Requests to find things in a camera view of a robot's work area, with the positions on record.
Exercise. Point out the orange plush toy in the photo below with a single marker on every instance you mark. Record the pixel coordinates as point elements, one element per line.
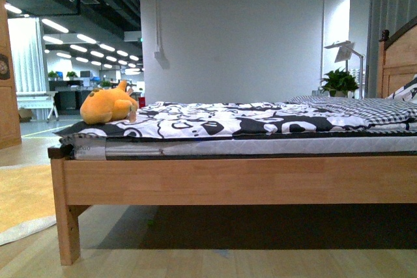
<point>108,105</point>

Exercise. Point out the black white patterned blanket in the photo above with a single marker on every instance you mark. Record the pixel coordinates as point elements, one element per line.
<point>165,121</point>

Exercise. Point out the white mattress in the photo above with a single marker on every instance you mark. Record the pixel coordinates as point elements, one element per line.
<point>104,149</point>

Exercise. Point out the green potted plant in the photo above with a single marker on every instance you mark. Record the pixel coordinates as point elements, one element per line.
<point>339,81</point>

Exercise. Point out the white floor lamp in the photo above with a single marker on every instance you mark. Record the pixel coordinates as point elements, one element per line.
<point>345,50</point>

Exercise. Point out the checkered grey quilt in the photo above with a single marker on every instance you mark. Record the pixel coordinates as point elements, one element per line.
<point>374,110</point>

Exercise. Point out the yellow round rug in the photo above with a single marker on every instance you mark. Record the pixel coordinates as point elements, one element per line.
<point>27,204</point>

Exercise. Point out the wooden wardrobe with lion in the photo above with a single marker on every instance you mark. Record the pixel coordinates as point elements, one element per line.
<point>10,119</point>

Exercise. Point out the patterned pillow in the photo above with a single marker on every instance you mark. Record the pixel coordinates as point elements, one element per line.
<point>406,93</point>

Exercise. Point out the wooden bed frame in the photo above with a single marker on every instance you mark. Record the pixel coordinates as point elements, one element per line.
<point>371,178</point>

